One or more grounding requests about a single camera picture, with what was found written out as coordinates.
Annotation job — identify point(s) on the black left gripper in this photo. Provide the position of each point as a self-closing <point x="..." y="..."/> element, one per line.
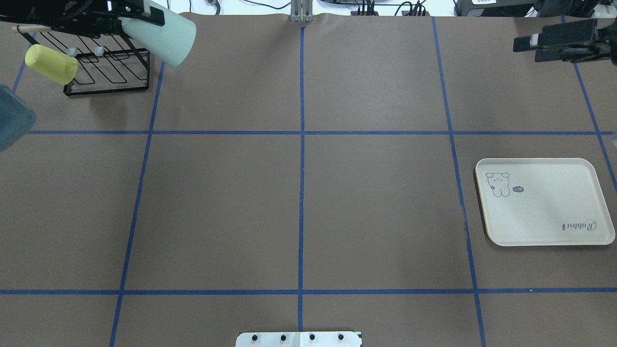
<point x="94" y="15"/>

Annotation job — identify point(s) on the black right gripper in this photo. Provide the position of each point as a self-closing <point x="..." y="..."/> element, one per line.
<point x="581" y="46"/>

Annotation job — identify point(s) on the light green cup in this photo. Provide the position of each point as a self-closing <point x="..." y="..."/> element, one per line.
<point x="171" y="43"/>

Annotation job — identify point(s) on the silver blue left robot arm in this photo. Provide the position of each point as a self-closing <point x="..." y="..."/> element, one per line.
<point x="16" y="117"/>

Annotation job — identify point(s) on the yellow cup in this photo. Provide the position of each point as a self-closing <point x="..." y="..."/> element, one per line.
<point x="54" y="65"/>

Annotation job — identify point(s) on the cream rabbit tray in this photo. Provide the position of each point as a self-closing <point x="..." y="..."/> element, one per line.
<point x="543" y="202"/>

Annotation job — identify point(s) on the black wire cup rack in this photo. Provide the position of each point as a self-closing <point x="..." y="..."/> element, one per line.
<point x="108" y="64"/>

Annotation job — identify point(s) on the wooden rack handle rod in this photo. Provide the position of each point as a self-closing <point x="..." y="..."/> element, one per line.
<point x="30" y="29"/>

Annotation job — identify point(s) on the aluminium frame post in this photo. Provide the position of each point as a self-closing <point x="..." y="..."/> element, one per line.
<point x="301" y="11"/>

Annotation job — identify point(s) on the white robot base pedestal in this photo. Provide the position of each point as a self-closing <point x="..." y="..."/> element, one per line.
<point x="300" y="339"/>

